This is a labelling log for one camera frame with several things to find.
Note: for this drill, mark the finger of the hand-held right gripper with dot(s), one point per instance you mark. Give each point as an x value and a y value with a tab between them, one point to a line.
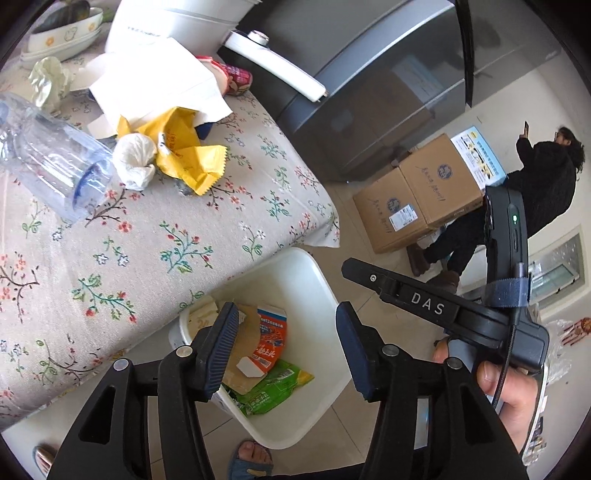
406	293

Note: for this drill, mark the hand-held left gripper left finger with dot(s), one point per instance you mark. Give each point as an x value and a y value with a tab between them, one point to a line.
224	350

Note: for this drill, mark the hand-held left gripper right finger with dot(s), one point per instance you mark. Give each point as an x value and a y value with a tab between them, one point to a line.
355	355

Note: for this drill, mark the white plastic bin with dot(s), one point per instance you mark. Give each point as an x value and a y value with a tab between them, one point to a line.
286	277

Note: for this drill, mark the red cartoon drink can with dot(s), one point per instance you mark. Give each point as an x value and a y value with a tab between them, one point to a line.
238	76

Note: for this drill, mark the person's right hand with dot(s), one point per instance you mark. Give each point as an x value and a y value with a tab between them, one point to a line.
515	401

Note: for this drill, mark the brown cardboard scrap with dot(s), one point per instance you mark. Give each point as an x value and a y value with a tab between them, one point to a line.
244	341

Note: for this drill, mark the white paper cup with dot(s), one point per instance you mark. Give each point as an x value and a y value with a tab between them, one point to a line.
196	318

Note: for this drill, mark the red and white carton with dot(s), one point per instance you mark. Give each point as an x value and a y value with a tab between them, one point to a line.
272	337

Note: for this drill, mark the white framed glass panel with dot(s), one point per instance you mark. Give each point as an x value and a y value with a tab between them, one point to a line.
554	265

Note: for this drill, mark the green snack packet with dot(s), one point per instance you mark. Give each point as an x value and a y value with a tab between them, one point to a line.
272	383

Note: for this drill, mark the blue and white box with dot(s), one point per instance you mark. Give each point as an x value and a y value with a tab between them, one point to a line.
480	157

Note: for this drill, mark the brown cardboard box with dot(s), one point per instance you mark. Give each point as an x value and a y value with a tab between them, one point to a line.
415	198

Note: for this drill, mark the person's foot in sandal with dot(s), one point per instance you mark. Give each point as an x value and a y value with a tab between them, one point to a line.
251	459
45	461

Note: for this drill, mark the black phone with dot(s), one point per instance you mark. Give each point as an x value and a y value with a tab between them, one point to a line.
525	128

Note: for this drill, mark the clear plastic bag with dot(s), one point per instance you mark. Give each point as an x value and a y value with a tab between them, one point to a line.
570	341

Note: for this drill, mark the floral tablecloth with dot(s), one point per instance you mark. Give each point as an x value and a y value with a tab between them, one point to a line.
138	240

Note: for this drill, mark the yellow wrapper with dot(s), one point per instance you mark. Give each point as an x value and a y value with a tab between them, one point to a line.
189	157

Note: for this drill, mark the grey refrigerator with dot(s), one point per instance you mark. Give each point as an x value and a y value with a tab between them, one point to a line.
369	92

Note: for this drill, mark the white crumpled plastic bag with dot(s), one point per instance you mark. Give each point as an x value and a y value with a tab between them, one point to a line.
134	157

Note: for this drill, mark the clear plastic bottle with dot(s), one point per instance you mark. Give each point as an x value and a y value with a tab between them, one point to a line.
51	157

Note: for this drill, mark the white paper bag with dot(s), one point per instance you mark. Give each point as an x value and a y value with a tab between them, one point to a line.
157	78

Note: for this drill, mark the white cardboard piece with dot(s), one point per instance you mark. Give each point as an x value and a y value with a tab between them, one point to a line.
87	74

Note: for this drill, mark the pale crumpled tissue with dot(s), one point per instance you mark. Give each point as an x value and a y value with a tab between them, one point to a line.
48	81

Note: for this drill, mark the white patterned bowl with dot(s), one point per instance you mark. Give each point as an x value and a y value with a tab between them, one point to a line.
69	34
55	54

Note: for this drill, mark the dark rounded item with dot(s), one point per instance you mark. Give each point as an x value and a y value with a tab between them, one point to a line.
69	11

